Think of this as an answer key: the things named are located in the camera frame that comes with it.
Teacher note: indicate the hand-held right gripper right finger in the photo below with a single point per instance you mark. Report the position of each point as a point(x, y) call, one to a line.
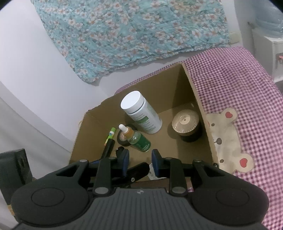
point(155, 163)

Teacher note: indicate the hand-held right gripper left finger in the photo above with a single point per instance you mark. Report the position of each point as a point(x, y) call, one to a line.
point(125, 161)

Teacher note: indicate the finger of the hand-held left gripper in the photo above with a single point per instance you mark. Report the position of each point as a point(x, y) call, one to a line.
point(120, 151)
point(137, 172)

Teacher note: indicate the black tape roll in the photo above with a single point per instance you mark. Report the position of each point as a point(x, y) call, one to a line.
point(121, 143)

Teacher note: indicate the black tube with green label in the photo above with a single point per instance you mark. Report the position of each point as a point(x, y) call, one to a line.
point(109, 146)

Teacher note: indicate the green dropper bottle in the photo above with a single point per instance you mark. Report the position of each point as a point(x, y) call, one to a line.
point(141, 142)

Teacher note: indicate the brown cardboard box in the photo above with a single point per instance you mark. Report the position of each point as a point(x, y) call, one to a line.
point(168, 143)

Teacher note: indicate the white pill bottle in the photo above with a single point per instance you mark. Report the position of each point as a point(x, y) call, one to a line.
point(137, 106)

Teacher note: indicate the dark jar with gold lid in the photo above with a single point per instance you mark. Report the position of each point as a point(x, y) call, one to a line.
point(185, 120)

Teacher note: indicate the purple checkered tablecloth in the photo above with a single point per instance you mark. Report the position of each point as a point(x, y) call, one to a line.
point(232, 88)

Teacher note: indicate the blue floral cloth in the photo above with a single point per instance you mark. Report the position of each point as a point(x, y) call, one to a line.
point(123, 33)

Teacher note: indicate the white water dispenser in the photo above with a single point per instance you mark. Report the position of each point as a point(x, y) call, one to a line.
point(269, 48)

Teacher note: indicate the large blue water jug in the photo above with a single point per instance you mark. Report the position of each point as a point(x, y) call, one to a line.
point(269, 22)

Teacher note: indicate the white wall socket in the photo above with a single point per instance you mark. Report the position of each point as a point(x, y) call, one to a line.
point(234, 38)

